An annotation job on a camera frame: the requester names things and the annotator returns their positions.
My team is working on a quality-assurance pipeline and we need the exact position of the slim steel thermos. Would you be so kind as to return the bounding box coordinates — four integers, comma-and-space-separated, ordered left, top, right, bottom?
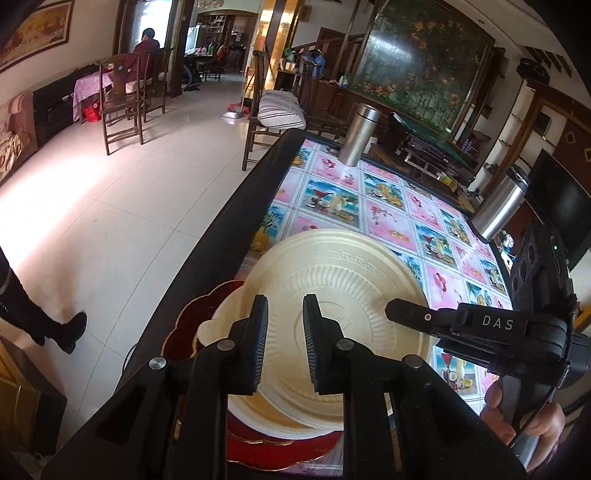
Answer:
338, 103, 381, 167

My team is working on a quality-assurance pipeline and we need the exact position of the person's right hand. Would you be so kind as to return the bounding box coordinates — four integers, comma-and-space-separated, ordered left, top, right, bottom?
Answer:
479, 380, 567, 472

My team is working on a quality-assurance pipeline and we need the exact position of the large floral wall mural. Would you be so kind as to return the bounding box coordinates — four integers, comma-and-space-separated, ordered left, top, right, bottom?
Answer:
349, 0, 494, 136

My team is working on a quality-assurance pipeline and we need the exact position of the wooden dining chair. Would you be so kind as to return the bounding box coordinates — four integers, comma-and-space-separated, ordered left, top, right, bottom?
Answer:
98, 52, 149, 155

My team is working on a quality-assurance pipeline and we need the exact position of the framed landscape painting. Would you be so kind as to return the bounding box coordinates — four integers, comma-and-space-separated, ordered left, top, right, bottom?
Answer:
0, 0, 75, 72

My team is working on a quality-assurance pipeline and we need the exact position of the floral pink tablecloth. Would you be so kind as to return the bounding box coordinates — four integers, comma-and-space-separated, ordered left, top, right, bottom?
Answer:
229, 139, 511, 441

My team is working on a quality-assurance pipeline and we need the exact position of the large beige plastic bowl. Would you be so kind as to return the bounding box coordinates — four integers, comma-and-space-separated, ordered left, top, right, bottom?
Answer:
197, 228, 435, 440

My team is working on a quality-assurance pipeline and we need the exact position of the large steel thermos flask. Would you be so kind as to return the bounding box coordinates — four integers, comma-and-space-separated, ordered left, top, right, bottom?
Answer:
468, 165, 530, 244

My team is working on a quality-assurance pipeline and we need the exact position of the black television screen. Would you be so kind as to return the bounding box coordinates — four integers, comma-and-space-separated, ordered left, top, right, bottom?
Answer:
526, 150, 591, 270

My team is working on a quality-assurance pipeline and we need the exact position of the red scalloped plate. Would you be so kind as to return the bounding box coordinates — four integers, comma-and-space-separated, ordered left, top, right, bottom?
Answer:
161, 280, 342, 471

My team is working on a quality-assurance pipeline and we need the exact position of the person in black clothes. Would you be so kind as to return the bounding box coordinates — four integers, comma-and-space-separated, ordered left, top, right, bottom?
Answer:
0, 251, 87, 354

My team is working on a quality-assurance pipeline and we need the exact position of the seated person in red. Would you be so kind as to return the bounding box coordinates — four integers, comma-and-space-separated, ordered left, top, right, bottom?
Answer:
124, 28, 160, 83

